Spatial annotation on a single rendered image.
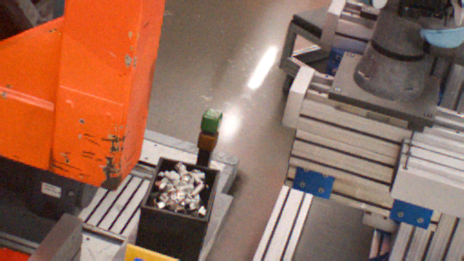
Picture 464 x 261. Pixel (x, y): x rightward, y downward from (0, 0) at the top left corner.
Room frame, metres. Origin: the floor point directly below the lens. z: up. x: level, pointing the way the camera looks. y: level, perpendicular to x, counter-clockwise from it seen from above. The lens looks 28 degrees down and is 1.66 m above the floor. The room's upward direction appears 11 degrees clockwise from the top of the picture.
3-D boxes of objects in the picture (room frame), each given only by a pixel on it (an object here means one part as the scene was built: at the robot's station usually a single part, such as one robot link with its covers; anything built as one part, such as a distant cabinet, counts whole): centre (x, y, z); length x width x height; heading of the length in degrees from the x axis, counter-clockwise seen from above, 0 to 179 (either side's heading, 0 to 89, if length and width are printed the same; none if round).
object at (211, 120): (1.78, 0.01, 0.64); 0.04 x 0.04 x 0.04; 79
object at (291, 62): (3.26, -0.46, 0.17); 0.43 x 0.36 x 0.34; 138
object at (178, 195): (1.60, 0.05, 0.51); 0.20 x 0.14 x 0.13; 177
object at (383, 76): (1.77, -0.34, 0.87); 0.15 x 0.15 x 0.10
